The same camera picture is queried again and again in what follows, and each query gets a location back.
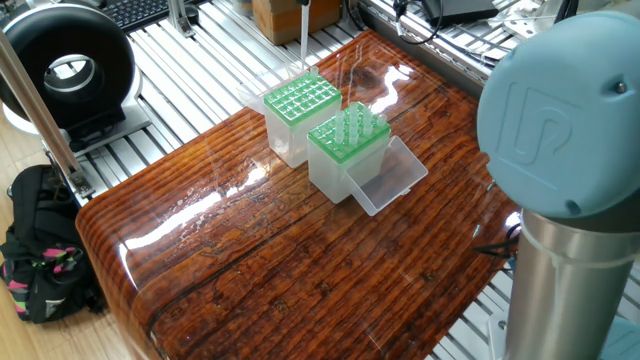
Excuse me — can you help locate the green rack clear tip box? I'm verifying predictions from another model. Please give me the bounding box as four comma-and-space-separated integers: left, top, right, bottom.
305, 105, 429, 219
238, 68, 346, 169

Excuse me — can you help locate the glossy wooden table board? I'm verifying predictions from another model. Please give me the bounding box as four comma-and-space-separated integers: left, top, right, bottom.
75, 25, 526, 360

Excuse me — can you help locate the brown cardboard box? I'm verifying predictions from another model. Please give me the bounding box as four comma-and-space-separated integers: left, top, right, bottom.
250, 0, 341, 47

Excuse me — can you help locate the dark flat device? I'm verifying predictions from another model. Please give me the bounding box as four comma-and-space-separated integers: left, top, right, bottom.
430, 0, 501, 26

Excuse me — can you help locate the black keyboard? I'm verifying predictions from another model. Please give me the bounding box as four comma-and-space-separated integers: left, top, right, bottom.
100, 0, 173, 31

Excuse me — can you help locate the perforated silver metal plate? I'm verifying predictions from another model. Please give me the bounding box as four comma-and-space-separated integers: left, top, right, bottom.
500, 0, 566, 33

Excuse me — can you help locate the black backpack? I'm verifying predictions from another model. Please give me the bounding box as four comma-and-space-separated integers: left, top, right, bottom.
0, 163, 109, 326

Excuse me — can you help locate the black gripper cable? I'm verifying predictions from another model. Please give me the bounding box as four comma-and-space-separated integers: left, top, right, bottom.
392, 0, 446, 47

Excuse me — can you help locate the short aluminium post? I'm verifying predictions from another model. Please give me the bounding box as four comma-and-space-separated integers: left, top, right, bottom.
168, 0, 201, 37

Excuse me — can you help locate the black round ring device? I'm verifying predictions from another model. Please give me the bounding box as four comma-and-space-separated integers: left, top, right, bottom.
0, 3, 138, 153

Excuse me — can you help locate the aluminium frame post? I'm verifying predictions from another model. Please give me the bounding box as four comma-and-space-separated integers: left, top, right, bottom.
0, 35, 93, 206

